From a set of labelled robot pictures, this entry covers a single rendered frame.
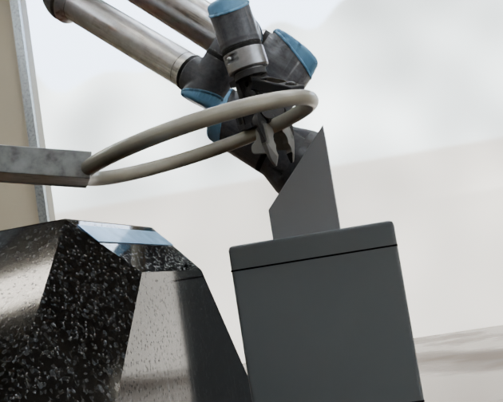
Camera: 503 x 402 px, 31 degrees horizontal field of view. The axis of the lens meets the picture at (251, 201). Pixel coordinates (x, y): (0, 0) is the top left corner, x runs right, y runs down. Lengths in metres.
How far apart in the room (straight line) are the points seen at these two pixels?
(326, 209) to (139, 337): 1.13
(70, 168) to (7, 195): 5.02
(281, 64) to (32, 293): 1.33
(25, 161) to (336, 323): 0.87
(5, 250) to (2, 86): 5.58
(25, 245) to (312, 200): 1.14
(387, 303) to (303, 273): 0.21
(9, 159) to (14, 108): 5.08
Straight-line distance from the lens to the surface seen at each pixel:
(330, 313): 2.18
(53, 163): 1.68
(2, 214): 6.70
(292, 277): 2.19
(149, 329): 1.25
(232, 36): 1.96
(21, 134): 6.71
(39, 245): 1.24
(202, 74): 2.08
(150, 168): 1.96
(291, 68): 2.37
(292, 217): 2.27
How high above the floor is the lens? 0.73
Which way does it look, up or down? 6 degrees up
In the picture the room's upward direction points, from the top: 9 degrees counter-clockwise
